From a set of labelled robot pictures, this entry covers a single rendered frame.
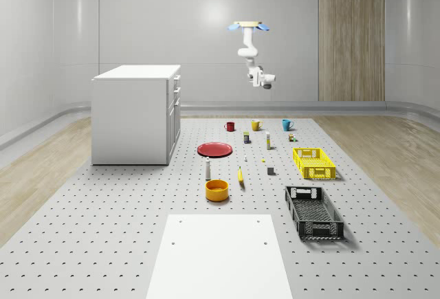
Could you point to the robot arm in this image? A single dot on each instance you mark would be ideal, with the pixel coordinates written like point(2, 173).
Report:
point(247, 41)

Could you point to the red mug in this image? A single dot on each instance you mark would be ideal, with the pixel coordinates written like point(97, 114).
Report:
point(230, 127)

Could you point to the red plate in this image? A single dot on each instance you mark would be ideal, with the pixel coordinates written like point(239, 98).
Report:
point(214, 149)

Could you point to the flat-sided can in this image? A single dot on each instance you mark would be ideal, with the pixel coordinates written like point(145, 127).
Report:
point(246, 138)

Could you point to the yellow mug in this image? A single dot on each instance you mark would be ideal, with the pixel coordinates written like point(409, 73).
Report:
point(255, 125)

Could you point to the white bottle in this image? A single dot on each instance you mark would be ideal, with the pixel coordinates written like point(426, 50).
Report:
point(208, 172)

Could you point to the banana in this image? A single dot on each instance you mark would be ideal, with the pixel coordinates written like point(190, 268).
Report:
point(240, 176)

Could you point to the white and yellow box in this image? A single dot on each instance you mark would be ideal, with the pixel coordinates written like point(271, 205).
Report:
point(268, 141)

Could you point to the yellow bowl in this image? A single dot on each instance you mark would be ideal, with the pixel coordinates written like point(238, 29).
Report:
point(216, 196)

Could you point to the grey cube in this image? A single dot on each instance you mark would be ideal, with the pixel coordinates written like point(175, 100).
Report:
point(271, 171)

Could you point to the blue mug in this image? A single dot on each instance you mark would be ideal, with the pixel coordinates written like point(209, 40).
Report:
point(286, 125)

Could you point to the puzzle cube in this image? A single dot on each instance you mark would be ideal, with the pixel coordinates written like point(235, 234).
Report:
point(292, 137)

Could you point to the white cabinet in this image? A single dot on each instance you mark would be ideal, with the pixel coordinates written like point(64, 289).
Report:
point(130, 120)

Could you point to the yellow basket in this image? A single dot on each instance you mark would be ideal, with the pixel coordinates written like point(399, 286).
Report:
point(324, 172)

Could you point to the drone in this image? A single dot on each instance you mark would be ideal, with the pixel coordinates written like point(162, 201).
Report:
point(247, 24)

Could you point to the white board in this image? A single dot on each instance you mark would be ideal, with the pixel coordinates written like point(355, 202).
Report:
point(220, 261)

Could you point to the dark grey basket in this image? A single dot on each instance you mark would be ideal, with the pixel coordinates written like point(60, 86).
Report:
point(321, 232)

